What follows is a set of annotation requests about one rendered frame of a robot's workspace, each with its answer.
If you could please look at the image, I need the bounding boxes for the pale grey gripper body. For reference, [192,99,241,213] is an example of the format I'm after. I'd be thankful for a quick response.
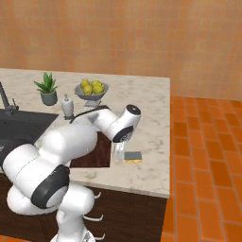
[112,141,126,163]

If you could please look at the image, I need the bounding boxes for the grey and yellow sponge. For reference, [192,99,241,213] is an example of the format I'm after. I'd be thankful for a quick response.
[123,150,144,164]

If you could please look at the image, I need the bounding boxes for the dark brown cutting board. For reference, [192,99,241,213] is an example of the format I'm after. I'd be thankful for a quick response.
[69,131,113,169]

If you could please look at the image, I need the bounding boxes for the dark brown counter cabinet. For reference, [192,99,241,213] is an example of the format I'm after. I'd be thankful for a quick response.
[0,172,168,242]

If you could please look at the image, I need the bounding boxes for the grey fruit bowl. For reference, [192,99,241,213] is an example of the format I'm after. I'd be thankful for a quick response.
[74,82,110,109]

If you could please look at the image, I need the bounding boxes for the white soap dispenser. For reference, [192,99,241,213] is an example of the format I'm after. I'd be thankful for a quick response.
[60,93,76,120]

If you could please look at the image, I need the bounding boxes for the green plant in grey pot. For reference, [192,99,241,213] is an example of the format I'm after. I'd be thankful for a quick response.
[33,71,60,107]

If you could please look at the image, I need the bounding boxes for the dark grey sink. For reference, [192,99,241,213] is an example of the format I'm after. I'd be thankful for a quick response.
[0,108,60,168]

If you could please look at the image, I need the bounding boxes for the dark grey tap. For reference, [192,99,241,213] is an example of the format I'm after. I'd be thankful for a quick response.
[0,80,20,115]

